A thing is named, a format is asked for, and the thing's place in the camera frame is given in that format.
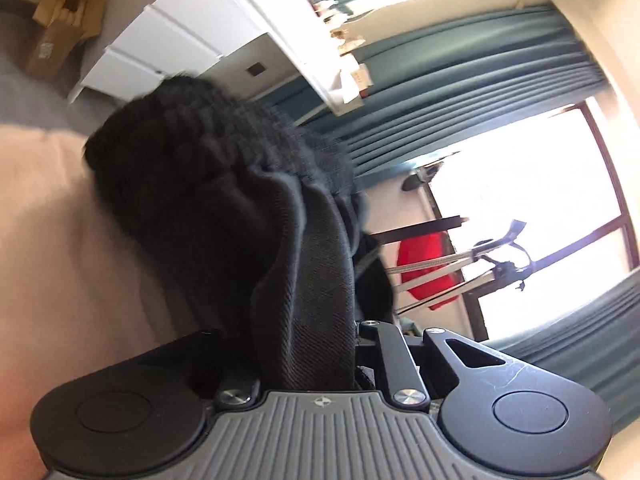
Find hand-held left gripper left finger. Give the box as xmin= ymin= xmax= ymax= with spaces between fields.
xmin=190 ymin=330 xmax=262 ymax=409

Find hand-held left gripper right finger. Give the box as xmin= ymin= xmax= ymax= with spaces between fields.
xmin=358 ymin=320 xmax=507 ymax=409

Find dark object on purifier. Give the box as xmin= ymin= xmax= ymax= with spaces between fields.
xmin=402 ymin=169 xmax=442 ymax=194

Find pink bed sheet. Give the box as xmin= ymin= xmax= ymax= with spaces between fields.
xmin=0 ymin=122 xmax=223 ymax=480

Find black pants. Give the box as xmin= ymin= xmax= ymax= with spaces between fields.
xmin=82 ymin=74 xmax=397 ymax=392

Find teal curtain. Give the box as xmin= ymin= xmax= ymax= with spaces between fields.
xmin=270 ymin=5 xmax=609 ymax=187
xmin=481 ymin=270 xmax=640 ymax=403

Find white dressing table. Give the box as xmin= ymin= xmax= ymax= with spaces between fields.
xmin=67 ymin=0 xmax=367 ymax=117

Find tissue box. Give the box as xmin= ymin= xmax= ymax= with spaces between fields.
xmin=349 ymin=62 xmax=374 ymax=95

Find window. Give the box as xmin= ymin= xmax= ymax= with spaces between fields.
xmin=409 ymin=102 xmax=639 ymax=342

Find red garment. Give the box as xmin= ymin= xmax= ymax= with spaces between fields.
xmin=395 ymin=230 xmax=462 ymax=307

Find cardboard box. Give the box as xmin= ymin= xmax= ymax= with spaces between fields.
xmin=24 ymin=0 xmax=107 ymax=81

